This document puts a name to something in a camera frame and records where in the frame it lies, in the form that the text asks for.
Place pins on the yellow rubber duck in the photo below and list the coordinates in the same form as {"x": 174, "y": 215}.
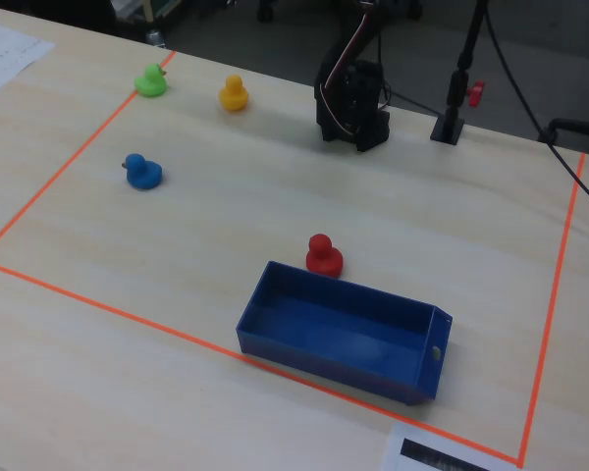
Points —
{"x": 233, "y": 95}

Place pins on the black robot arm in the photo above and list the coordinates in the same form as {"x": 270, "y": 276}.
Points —
{"x": 360, "y": 108}

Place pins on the red rubber duck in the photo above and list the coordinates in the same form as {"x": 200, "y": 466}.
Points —
{"x": 324, "y": 259}

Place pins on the blue plastic box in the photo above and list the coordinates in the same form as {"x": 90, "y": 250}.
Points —
{"x": 334, "y": 333}

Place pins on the blue rubber duck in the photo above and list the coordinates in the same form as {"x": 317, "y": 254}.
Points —
{"x": 142, "y": 172}

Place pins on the green rubber duck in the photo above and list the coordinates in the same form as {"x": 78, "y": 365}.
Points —
{"x": 151, "y": 84}

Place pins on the orange tape strip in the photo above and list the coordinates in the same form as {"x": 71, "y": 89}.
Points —
{"x": 552, "y": 304}
{"x": 78, "y": 155}
{"x": 127, "y": 314}

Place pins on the red stand knob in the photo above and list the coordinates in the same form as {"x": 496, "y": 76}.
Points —
{"x": 477, "y": 94}

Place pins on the clear plastic bottle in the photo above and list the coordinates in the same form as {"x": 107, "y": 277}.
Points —
{"x": 155, "y": 38}

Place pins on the paper with black bar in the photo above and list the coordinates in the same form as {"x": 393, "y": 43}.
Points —
{"x": 437, "y": 454}

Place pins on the black chair armrest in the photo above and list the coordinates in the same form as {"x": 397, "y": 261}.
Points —
{"x": 576, "y": 125}

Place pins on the white printed paper sheet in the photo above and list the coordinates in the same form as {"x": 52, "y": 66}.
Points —
{"x": 5, "y": 54}

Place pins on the black camera stand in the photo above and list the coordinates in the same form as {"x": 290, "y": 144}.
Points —
{"x": 454, "y": 98}

